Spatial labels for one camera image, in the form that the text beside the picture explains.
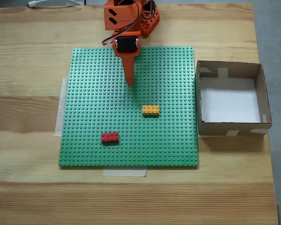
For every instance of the long masking tape strip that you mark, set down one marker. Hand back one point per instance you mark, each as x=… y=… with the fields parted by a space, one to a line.
x=59 y=117

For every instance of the yellow lego block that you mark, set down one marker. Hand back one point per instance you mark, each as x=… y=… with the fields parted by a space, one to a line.
x=150 y=110

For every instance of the open cardboard box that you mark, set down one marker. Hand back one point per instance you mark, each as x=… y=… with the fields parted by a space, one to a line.
x=213 y=130

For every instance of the short masking tape strip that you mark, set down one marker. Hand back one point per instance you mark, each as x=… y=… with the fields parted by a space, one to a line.
x=124 y=173

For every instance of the green lego baseplate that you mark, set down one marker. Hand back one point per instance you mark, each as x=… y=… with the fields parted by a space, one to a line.
x=96 y=105

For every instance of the red lego block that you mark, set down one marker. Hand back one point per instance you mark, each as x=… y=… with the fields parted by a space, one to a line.
x=110 y=137

